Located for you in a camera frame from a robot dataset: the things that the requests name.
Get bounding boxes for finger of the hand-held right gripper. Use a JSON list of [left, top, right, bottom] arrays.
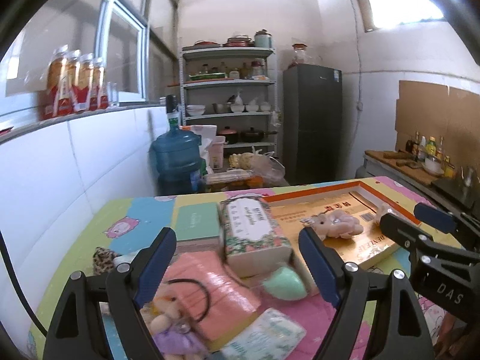
[[413, 202, 480, 252], [379, 213, 434, 256]]

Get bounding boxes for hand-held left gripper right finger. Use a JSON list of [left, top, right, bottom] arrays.
[[298, 228, 436, 360]]

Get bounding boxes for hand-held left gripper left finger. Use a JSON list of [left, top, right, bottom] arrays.
[[42, 227, 178, 360]]

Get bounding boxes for mint green makeup sponge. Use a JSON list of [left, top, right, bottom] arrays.
[[261, 264, 309, 301]]

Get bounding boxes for white soft tissue pack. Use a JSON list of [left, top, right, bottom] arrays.
[[221, 307, 306, 360]]

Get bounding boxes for black induction cooker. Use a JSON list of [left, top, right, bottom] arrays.
[[431, 178, 473, 200]]

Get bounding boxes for pink plush rabbit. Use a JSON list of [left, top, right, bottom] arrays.
[[313, 210, 364, 240]]

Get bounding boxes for plush doll purple dress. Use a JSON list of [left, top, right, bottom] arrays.
[[140, 292, 209, 360]]

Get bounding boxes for white bowl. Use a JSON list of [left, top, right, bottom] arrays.
[[424, 156, 444, 174]]

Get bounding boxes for leopard print cloth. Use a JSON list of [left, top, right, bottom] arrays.
[[92, 247, 115, 276]]

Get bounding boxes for cartoon printed table mat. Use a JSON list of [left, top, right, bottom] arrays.
[[28, 175, 480, 360]]

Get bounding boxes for green white carton box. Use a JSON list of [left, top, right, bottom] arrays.
[[175, 202, 222, 254]]

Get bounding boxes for black hair band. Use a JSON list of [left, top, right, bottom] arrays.
[[169, 279, 211, 323]]

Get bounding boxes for orange rimmed flat box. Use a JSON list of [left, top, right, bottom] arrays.
[[260, 180, 422, 297]]

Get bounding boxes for wooden cutting board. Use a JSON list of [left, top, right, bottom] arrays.
[[365, 150, 436, 186]]

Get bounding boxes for pink packet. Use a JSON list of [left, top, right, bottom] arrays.
[[161, 252, 263, 342]]

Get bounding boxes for cluster of condiment bottles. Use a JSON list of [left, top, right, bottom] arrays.
[[406, 131, 456, 179]]

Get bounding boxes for floral tissue box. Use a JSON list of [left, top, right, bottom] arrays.
[[217, 194, 294, 278]]

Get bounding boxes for brown cardboard sheet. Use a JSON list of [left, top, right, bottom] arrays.
[[394, 80, 480, 181]]

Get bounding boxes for clear plastic bag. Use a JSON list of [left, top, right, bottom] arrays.
[[249, 146, 286, 186]]

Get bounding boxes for blue water jug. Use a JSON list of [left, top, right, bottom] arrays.
[[151, 118, 203, 196]]

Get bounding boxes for yellow food bundle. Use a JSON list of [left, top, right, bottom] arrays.
[[229, 152, 254, 169]]

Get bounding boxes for dark grey fridge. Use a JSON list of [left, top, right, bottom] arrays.
[[282, 64, 344, 186]]

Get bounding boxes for black frying pan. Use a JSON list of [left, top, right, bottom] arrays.
[[240, 127, 278, 144]]

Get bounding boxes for small red pot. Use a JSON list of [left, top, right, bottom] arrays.
[[218, 127, 238, 145]]

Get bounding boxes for black white water pump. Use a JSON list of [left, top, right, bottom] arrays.
[[165, 94, 181, 121]]

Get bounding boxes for row of seasoning jars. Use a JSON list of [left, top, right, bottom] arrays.
[[195, 59, 267, 80]]

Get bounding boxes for grey metal shelf rack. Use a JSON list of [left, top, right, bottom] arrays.
[[179, 46, 280, 166]]

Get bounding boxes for sliding window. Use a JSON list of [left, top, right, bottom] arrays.
[[5, 0, 151, 102]]

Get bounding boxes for teal canister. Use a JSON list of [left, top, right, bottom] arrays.
[[254, 29, 273, 49]]

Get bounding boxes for red lidded pot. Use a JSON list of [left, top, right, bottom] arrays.
[[226, 34, 253, 48]]

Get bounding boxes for black cable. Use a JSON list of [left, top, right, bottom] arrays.
[[0, 229, 47, 338]]

